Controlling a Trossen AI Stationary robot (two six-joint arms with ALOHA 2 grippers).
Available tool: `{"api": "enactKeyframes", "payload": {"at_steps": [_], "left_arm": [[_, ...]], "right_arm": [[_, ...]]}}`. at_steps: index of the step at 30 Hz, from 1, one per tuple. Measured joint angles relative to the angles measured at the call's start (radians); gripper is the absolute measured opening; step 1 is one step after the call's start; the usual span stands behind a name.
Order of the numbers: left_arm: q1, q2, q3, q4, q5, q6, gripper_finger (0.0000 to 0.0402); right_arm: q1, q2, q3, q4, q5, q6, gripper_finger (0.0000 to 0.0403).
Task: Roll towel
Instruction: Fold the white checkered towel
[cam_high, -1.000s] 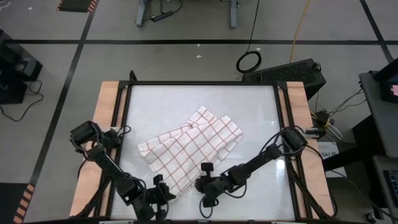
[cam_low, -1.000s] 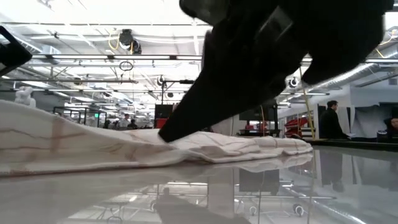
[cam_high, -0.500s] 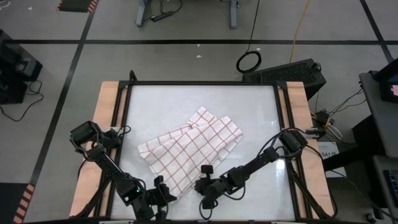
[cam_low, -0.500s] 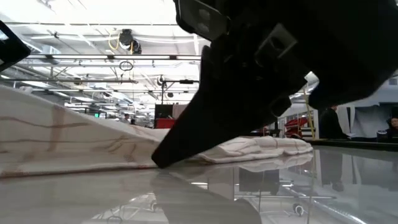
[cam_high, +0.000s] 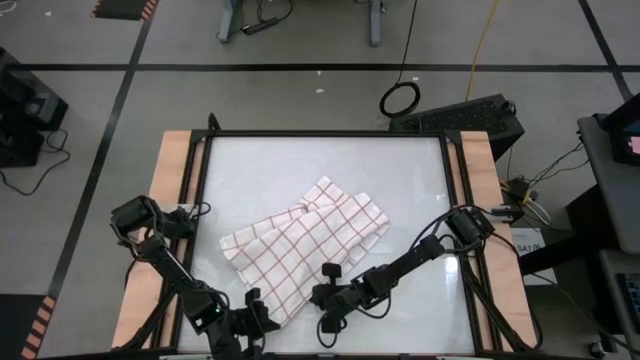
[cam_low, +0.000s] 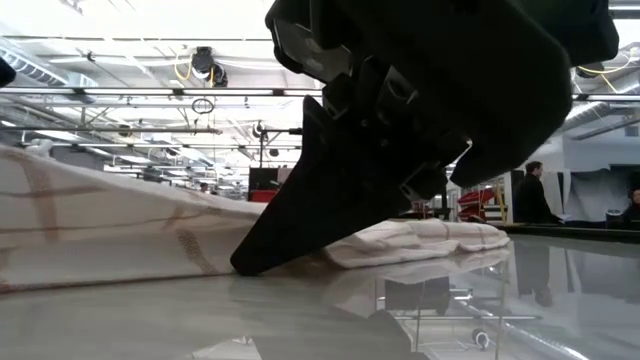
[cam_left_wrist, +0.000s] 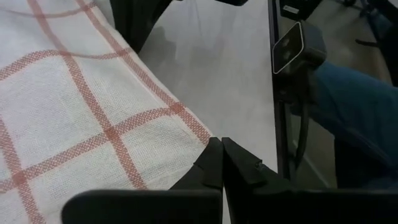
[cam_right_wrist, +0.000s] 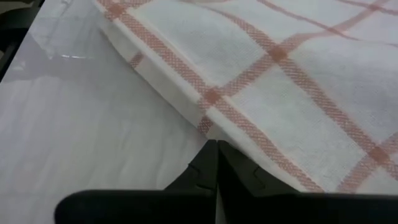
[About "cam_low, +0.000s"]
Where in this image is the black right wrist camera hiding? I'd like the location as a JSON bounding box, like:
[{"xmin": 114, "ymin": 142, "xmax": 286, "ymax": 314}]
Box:
[{"xmin": 264, "ymin": 0, "xmax": 362, "ymax": 86}]

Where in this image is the small black monitor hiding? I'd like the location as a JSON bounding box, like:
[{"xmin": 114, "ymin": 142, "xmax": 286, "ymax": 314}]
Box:
[{"xmin": 248, "ymin": 167, "xmax": 281, "ymax": 191}]

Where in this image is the black metal rack frame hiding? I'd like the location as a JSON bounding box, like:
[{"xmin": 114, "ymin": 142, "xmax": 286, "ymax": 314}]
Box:
[{"xmin": 258, "ymin": 127, "xmax": 305, "ymax": 169}]

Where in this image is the red cart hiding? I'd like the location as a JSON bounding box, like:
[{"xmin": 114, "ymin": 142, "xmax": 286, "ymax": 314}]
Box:
[{"xmin": 457, "ymin": 187, "xmax": 500, "ymax": 224}]

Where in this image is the yellow hanging cable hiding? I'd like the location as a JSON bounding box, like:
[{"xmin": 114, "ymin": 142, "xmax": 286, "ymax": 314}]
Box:
[{"xmin": 493, "ymin": 180, "xmax": 507, "ymax": 225}]

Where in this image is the white red-checked towel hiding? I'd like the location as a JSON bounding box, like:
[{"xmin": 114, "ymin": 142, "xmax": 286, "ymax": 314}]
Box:
[{"xmin": 0, "ymin": 144, "xmax": 512, "ymax": 295}]

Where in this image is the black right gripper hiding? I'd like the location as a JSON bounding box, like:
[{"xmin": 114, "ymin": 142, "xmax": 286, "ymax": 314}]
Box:
[{"xmin": 322, "ymin": 0, "xmax": 620, "ymax": 202}]

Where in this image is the long overhead light bar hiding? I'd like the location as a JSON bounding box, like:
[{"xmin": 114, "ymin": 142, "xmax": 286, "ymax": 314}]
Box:
[{"xmin": 0, "ymin": 87, "xmax": 640, "ymax": 101}]

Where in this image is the black hanging cable loop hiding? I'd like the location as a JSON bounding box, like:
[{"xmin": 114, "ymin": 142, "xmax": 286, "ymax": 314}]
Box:
[{"xmin": 191, "ymin": 97, "xmax": 216, "ymax": 116}]

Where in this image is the white curtain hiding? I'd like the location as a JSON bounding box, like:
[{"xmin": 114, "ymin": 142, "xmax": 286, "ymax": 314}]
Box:
[{"xmin": 542, "ymin": 169, "xmax": 640, "ymax": 224}]

